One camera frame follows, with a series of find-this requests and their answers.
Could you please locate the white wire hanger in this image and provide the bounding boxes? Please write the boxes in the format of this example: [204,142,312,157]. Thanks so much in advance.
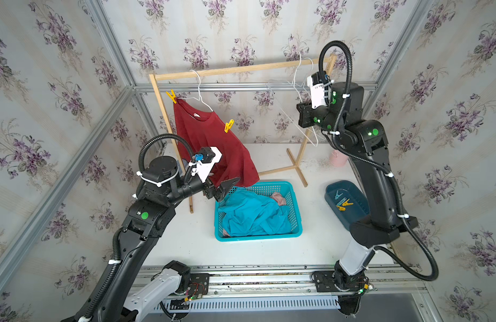
[267,53,325,147]

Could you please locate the turquoise t-shirt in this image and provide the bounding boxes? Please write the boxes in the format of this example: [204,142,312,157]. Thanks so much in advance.
[218,188,293,237]

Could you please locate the pink t-shirt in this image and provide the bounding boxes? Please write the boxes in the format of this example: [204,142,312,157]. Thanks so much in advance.
[271,192,287,206]

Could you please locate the dark red t-shirt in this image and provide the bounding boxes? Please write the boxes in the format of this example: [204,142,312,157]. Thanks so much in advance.
[174,99,259,187]

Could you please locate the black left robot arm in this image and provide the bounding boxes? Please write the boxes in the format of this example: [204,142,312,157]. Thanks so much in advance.
[69,134,239,321]

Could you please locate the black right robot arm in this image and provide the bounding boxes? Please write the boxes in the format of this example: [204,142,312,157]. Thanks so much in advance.
[297,40,439,293]

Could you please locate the teal plastic laundry basket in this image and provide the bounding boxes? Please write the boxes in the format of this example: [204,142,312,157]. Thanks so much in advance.
[214,181,303,242]

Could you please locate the pink metal pen bucket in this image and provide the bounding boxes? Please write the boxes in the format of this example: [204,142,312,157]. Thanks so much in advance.
[330,150,349,168]

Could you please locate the wooden clothes rack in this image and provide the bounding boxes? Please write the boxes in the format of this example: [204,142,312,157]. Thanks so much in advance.
[148,54,338,214]

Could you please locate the dark teal plastic tub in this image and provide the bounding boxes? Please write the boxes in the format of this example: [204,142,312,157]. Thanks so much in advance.
[324,181,369,231]

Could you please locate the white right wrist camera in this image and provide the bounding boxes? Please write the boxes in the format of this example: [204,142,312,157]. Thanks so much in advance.
[306,72,332,109]

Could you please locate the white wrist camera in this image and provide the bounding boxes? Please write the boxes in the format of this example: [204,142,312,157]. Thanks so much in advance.
[188,147,222,183]
[306,72,332,109]

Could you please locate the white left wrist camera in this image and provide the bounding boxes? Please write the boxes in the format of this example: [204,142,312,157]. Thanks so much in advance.
[188,147,222,183]

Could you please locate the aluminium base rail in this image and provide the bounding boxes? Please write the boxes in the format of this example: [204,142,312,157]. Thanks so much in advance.
[130,263,426,315]

